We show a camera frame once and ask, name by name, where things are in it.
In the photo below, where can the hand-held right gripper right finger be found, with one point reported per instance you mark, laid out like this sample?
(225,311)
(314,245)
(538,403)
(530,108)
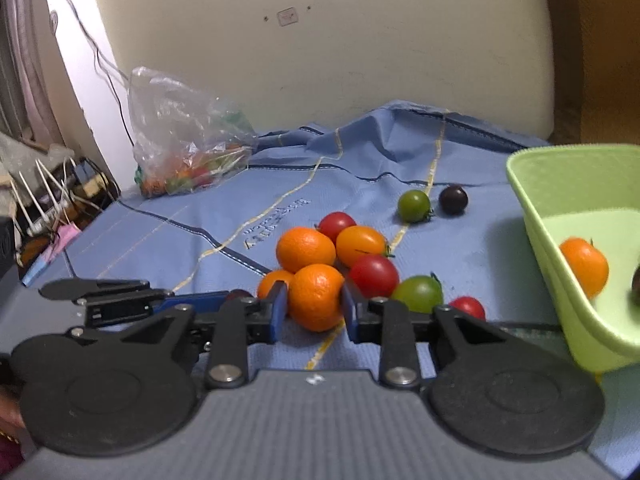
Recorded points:
(350,312)

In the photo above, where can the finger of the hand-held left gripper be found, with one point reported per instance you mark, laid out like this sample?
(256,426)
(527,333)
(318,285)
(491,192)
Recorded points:
(190,301)
(95,287)

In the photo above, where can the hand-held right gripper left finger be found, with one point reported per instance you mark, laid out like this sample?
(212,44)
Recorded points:
(280,310)

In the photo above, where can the large orange mandarin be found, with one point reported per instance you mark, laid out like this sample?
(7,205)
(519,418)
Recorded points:
(316,297)

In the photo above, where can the dark purple tomato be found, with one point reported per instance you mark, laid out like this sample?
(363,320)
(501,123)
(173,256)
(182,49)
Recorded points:
(636,285)
(239,294)
(453,200)

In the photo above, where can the red tomato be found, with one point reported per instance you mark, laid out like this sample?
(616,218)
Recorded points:
(374,275)
(337,224)
(467,306)

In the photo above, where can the green plastic basin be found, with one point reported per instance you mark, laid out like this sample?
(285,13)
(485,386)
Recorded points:
(560,185)

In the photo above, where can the small orange mandarin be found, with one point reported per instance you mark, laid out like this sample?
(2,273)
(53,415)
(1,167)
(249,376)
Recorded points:
(270,284)

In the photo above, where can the pink packet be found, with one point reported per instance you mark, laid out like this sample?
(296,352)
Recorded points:
(62,240)

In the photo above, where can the orange tomato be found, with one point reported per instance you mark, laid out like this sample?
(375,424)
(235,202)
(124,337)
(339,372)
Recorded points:
(360,245)

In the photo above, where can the green tomato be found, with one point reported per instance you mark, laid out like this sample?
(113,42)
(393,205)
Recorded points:
(419,292)
(414,205)

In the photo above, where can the blue cloth sheet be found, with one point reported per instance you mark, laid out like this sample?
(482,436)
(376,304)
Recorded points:
(200,210)

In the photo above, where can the black box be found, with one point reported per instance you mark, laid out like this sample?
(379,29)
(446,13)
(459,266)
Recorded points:
(7,250)

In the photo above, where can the clear plastic bag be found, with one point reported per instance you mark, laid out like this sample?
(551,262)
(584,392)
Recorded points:
(185,130)

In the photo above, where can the grey curtain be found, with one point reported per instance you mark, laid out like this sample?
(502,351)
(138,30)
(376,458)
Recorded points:
(20,60)

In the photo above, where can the brown wooden board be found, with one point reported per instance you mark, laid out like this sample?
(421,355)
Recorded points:
(595,35)

